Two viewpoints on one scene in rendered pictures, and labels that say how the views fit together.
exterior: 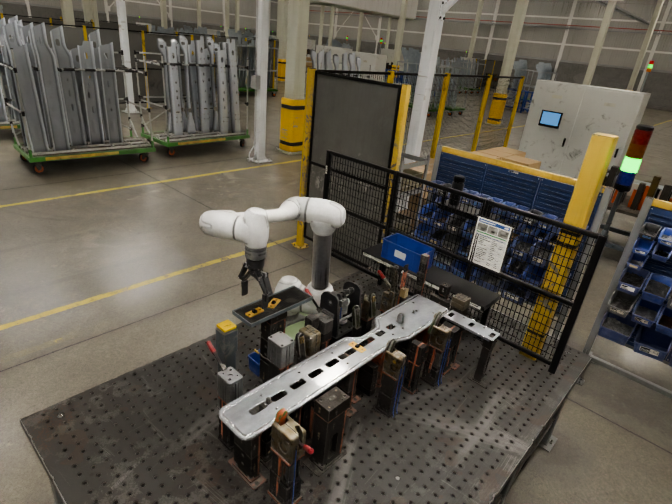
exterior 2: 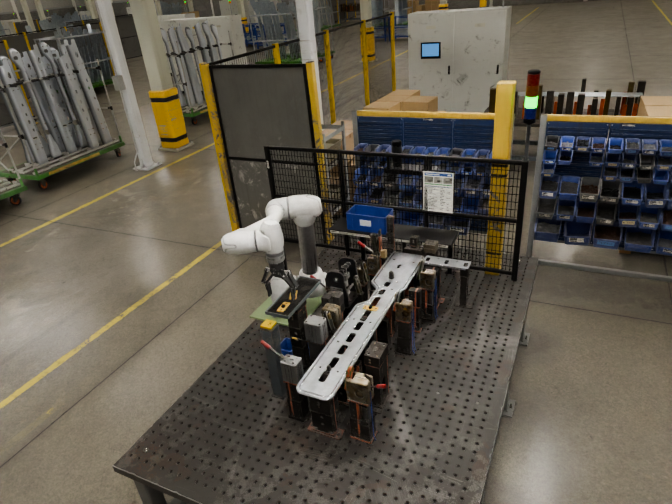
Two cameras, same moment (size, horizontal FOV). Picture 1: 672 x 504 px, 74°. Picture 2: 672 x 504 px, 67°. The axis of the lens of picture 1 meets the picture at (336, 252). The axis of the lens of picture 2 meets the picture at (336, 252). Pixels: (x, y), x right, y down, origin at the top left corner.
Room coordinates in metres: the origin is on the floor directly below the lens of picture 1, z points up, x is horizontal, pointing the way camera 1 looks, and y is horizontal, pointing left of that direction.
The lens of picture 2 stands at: (-0.52, 0.52, 2.62)
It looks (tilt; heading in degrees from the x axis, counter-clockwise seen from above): 28 degrees down; 347
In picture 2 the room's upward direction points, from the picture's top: 5 degrees counter-clockwise
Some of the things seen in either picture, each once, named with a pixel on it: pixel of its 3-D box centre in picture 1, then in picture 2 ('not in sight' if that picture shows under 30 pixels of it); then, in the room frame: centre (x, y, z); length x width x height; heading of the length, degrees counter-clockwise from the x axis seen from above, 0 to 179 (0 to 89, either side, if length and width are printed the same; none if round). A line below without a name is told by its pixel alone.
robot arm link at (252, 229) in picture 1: (253, 226); (269, 236); (1.67, 0.34, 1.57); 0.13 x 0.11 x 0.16; 81
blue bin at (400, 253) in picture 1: (407, 252); (369, 219); (2.63, -0.46, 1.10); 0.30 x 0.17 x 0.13; 48
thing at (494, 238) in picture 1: (489, 244); (438, 191); (2.42, -0.88, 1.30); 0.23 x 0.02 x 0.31; 49
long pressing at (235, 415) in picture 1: (355, 350); (370, 311); (1.70, -0.14, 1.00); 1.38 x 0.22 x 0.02; 139
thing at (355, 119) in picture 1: (346, 178); (271, 165); (4.51, -0.02, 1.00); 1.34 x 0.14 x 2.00; 49
